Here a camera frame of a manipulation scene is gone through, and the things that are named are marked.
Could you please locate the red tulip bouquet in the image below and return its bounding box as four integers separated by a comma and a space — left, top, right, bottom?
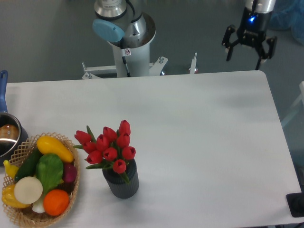
74, 120, 136, 184

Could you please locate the white leek stalk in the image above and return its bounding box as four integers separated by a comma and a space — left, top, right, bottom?
32, 196, 45, 213

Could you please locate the yellow banana tip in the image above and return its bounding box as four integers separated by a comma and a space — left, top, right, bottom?
3, 160, 19, 179

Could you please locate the black device at table edge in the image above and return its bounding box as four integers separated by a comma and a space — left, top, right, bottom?
286, 192, 304, 218

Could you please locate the yellow bell pepper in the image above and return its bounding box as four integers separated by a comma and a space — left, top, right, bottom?
2, 184, 31, 209

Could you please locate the white round onion slice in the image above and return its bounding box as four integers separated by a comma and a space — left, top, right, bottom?
14, 176, 43, 204

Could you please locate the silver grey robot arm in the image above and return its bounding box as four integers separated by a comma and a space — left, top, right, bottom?
93, 0, 277, 69

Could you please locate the dark grey ribbed vase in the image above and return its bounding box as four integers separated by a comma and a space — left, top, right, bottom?
102, 159, 139, 199

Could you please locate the white frame at right edge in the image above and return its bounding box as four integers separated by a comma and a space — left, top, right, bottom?
281, 81, 304, 128

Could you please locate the yellow squash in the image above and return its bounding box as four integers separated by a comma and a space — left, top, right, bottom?
37, 135, 74, 163

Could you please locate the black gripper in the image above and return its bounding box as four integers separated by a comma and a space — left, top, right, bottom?
221, 7, 278, 70

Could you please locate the woven wicker basket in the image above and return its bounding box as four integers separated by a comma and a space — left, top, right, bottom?
1, 133, 80, 228

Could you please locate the blue plastic bag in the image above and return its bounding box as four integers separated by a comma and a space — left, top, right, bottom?
269, 0, 304, 46

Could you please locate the green lettuce leaf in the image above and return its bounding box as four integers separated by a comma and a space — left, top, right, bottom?
36, 153, 64, 196

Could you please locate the purple red onion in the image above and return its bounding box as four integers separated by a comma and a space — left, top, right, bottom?
62, 163, 77, 183

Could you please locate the blue handled saucepan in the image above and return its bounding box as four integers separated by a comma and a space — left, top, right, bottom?
0, 70, 28, 167

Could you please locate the orange fruit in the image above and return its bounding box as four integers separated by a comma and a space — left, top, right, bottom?
43, 189, 69, 216

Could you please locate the green cucumber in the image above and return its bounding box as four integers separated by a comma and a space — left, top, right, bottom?
14, 147, 42, 182

